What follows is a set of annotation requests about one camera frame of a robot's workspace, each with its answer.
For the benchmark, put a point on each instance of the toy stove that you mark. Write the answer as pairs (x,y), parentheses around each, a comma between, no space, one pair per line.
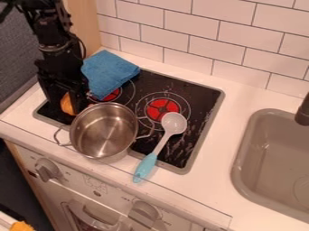
(189,120)

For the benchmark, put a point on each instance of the tap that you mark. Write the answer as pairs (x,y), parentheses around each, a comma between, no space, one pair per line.
(303,111)

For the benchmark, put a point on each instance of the blue cloth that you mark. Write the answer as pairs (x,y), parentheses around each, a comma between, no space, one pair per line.
(106,73)

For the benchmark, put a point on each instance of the toy sink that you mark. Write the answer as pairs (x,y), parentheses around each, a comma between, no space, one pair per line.
(277,168)

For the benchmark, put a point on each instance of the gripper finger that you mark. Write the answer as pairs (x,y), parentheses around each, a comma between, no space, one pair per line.
(51,96)
(81,100)

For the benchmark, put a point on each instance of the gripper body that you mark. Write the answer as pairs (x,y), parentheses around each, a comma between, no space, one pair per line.
(60,69)

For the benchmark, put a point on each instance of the silver pot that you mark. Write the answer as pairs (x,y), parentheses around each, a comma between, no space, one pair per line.
(102,132)

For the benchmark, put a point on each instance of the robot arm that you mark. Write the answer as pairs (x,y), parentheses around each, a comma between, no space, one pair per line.
(50,27)

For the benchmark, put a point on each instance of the orange toy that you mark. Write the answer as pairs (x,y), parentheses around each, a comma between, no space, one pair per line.
(67,104)

